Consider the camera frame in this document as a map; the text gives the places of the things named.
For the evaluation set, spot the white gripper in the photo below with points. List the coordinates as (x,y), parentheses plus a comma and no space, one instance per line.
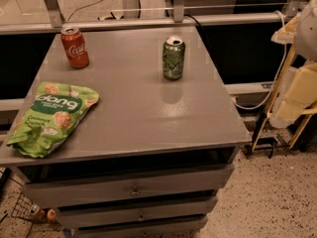
(307,34)

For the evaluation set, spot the green soda can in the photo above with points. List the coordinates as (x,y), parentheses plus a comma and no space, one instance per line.
(173,52)

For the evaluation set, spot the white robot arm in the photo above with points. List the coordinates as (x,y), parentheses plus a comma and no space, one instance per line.
(305,38)

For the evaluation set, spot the red cola can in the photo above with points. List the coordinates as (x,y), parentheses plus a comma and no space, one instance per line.
(75,47)

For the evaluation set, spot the green rice chip bag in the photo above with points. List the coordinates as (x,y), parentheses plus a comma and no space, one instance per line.
(56,111)

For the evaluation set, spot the yellow wooden stand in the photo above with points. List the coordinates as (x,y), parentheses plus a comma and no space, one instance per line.
(266,114)

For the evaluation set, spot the grey metal railing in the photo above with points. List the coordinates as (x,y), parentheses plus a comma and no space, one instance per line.
(51,16)

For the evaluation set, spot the top grey drawer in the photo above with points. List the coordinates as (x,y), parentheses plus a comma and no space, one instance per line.
(128,186)

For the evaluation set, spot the grey drawer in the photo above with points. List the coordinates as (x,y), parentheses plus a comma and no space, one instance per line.
(145,228)
(139,212)
(128,186)

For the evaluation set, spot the grey drawer cabinet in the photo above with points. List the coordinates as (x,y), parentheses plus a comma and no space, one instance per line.
(143,122)

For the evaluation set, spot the bottom grey drawer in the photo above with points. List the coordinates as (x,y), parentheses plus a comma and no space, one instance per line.
(145,228)

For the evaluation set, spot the middle grey drawer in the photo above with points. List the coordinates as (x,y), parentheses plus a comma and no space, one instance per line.
(139,212)

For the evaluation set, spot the orange fruit in basket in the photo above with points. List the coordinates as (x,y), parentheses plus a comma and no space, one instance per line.
(51,216)

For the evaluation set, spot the can in wire basket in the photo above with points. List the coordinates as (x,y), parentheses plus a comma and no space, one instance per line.
(37,214)

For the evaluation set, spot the wire basket on floor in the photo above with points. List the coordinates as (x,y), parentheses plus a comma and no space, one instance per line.
(22,207)

